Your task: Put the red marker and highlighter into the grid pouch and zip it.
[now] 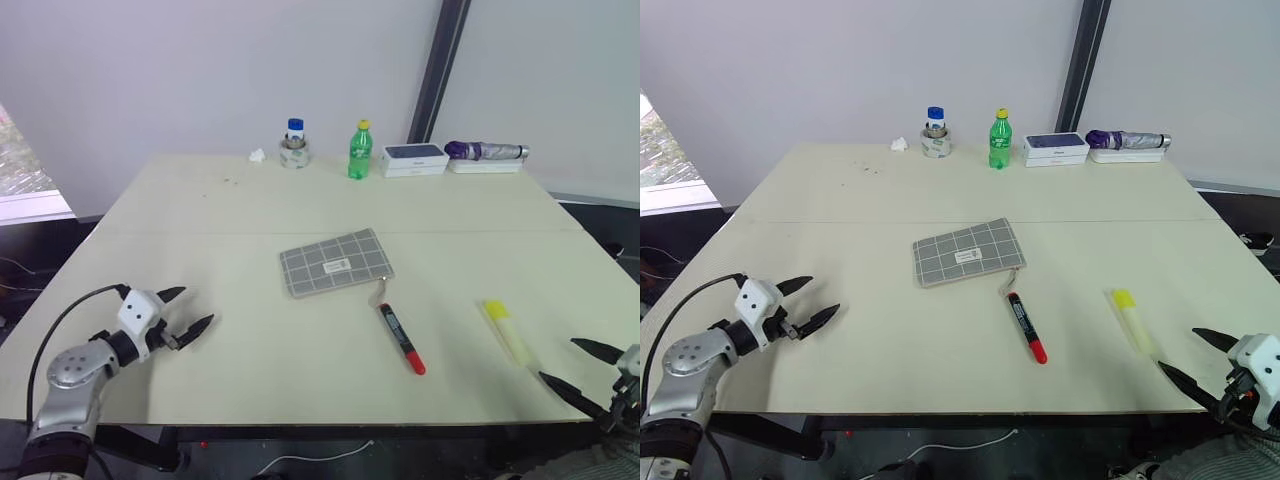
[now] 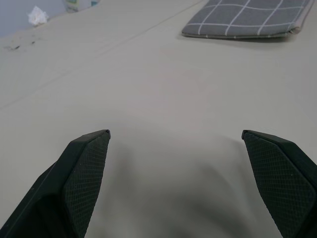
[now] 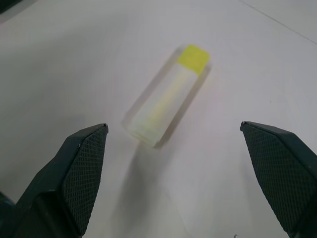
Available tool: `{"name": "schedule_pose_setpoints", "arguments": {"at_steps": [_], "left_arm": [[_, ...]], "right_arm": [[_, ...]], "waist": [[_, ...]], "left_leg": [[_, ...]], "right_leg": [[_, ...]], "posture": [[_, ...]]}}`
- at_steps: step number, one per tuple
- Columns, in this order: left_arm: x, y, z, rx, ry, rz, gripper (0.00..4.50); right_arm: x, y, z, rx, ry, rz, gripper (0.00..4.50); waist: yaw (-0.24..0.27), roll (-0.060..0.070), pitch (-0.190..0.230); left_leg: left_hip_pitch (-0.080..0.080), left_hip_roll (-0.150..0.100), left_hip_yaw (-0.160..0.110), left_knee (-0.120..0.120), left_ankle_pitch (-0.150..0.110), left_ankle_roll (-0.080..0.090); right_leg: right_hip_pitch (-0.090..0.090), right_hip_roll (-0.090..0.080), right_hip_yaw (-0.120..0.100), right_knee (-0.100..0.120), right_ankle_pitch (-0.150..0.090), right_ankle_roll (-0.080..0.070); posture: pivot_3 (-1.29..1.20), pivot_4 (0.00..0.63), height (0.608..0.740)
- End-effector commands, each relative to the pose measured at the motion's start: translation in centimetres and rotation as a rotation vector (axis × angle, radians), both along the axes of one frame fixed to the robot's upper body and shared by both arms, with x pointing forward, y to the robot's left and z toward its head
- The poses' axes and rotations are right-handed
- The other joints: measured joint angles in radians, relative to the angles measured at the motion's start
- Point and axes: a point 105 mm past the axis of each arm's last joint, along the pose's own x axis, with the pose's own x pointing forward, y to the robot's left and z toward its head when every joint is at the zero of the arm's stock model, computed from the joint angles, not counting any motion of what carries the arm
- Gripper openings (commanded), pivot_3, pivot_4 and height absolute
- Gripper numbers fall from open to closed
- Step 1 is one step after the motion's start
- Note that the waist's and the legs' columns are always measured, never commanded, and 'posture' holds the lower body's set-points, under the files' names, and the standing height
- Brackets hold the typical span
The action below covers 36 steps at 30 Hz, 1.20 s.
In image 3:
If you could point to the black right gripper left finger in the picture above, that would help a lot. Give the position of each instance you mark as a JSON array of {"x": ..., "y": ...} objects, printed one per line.
[{"x": 74, "y": 178}]

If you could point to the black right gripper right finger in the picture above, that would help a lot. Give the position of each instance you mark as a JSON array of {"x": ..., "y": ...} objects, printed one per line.
[{"x": 284, "y": 173}]

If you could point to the clear box with yellow cap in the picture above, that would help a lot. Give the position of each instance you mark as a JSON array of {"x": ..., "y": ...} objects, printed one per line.
[{"x": 171, "y": 96}]

